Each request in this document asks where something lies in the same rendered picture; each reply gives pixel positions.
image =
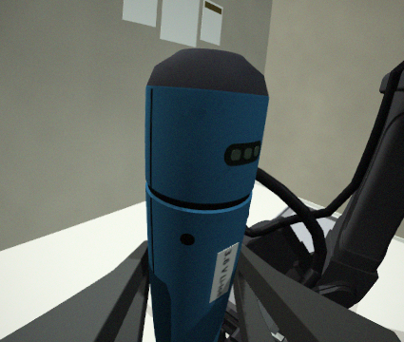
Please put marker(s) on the dark blue electric screwdriver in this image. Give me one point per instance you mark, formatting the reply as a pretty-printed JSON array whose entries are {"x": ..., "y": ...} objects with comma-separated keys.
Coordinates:
[{"x": 205, "y": 113}]

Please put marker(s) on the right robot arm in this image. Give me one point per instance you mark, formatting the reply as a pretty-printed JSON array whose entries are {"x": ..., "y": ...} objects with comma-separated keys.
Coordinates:
[{"x": 360, "y": 238}]

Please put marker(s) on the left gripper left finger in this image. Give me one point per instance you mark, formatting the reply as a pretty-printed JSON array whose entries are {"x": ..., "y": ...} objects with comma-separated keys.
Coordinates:
[{"x": 96, "y": 313}]

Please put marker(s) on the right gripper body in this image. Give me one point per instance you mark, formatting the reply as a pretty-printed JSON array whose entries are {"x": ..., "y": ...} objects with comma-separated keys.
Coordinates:
[{"x": 231, "y": 317}]

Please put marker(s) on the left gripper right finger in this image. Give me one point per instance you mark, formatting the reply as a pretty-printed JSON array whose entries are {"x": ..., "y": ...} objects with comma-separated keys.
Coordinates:
[{"x": 301, "y": 314}]

